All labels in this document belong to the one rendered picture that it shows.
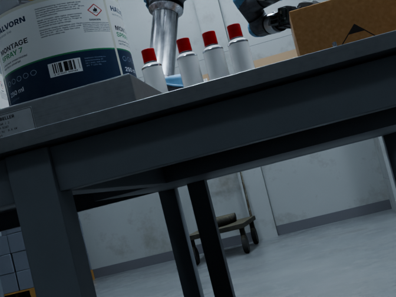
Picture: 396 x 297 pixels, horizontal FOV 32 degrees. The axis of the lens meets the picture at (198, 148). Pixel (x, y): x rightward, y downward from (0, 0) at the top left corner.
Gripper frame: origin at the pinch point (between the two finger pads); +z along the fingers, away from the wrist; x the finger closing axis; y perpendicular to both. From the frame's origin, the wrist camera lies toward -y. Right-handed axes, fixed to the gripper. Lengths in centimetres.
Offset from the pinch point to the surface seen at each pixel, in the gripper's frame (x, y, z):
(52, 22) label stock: -25, 124, 87
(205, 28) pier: 99, -294, -561
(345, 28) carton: -14, 30, 45
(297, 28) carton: -14, 40, 37
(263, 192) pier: -109, -341, -510
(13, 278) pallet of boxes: -202, -66, -646
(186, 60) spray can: -23, 73, 36
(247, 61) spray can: -24, 62, 45
